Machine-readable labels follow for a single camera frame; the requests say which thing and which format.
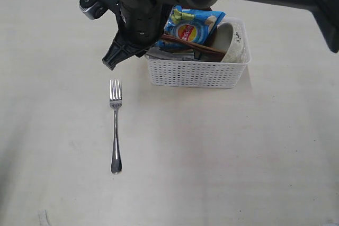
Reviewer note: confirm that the white perforated plastic basket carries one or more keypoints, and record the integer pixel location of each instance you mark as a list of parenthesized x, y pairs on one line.
[(190, 73)]

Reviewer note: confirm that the silver metal fork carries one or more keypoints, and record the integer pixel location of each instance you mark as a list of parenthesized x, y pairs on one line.
[(115, 104)]

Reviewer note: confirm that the blue chips bag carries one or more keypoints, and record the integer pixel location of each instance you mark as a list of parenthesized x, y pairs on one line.
[(192, 25)]

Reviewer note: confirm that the wooden chopstick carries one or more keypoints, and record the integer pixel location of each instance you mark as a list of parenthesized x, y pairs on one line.
[(201, 48)]

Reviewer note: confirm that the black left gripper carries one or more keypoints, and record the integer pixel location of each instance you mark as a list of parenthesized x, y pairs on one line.
[(141, 26)]

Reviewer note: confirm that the white speckled ceramic bowl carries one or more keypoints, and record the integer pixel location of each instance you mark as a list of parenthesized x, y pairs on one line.
[(228, 38)]

